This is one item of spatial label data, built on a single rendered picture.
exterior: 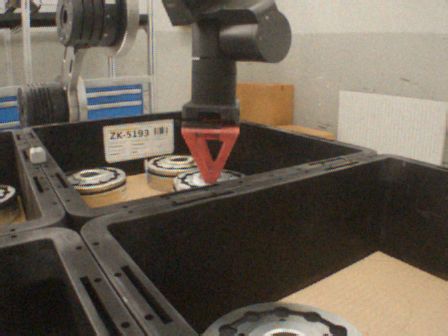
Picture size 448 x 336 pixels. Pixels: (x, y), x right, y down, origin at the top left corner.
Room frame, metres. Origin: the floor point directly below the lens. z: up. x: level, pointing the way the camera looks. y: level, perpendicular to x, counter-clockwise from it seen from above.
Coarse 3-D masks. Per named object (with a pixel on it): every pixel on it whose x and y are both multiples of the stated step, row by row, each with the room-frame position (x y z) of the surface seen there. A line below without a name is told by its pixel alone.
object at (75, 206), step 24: (96, 120) 0.57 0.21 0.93; (120, 120) 0.59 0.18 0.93; (240, 120) 0.55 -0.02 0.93; (336, 144) 0.39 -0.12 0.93; (48, 168) 0.29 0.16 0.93; (288, 168) 0.29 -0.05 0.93; (312, 168) 0.30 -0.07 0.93; (72, 192) 0.23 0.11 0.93; (168, 192) 0.24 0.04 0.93; (192, 192) 0.24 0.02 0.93; (72, 216) 0.20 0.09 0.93; (96, 216) 0.20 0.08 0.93
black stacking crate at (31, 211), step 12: (0, 144) 0.48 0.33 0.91; (12, 144) 0.49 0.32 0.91; (0, 156) 0.48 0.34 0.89; (12, 156) 0.49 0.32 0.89; (0, 168) 0.48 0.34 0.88; (12, 168) 0.49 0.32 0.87; (0, 180) 0.48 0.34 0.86; (12, 180) 0.49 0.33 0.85; (24, 180) 0.33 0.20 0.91; (24, 192) 0.37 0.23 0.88; (24, 204) 0.43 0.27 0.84; (36, 204) 0.23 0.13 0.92; (36, 216) 0.24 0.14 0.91
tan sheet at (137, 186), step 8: (136, 176) 0.60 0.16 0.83; (144, 176) 0.60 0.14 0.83; (128, 184) 0.55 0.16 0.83; (136, 184) 0.55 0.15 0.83; (144, 184) 0.55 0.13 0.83; (128, 192) 0.52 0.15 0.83; (136, 192) 0.52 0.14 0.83; (144, 192) 0.52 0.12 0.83; (152, 192) 0.52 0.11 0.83; (160, 192) 0.52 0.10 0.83; (128, 200) 0.48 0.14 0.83
